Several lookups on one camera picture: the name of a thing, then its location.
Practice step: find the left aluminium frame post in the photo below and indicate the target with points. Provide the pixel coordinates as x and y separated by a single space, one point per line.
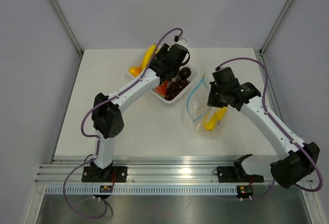
66 26

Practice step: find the yellow lemon toy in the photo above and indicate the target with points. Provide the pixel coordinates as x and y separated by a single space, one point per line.
211 124

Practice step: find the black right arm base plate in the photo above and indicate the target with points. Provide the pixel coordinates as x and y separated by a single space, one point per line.
228 174

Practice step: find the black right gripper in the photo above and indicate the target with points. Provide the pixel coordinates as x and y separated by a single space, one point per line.
212 101

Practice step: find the dark purple passionfruit toy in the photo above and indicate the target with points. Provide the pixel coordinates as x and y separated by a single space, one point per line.
185 73

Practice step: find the clear zip bag teal zipper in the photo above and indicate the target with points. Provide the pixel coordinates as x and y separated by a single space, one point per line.
198 110

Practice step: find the yellow banana toy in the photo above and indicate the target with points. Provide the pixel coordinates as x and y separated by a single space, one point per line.
147 57

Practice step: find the white slotted cable duct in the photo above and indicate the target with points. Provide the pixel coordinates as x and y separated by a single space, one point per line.
199 190

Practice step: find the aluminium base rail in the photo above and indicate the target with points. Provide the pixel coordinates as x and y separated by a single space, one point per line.
167 170

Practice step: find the watermelon slice toy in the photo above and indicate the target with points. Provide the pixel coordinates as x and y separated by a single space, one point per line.
161 90

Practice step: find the yellow orange mango toy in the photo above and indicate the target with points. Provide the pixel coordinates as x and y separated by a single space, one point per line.
135 71

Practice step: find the aluminium frame post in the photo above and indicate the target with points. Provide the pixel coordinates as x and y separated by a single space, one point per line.
66 26
276 26

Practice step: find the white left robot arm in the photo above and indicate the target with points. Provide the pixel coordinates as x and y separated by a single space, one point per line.
107 116

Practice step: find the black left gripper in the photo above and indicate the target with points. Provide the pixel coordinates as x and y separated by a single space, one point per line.
163 51

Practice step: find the white perforated plastic basket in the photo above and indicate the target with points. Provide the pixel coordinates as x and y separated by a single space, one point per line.
192 79

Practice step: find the dark grape bunch toy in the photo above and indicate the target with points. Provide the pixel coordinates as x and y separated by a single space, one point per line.
175 88

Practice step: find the right aluminium frame post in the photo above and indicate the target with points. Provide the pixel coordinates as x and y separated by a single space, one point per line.
276 26

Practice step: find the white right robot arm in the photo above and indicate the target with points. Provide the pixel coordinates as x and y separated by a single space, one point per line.
296 158

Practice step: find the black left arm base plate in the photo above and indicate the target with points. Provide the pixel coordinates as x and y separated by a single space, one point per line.
116 174

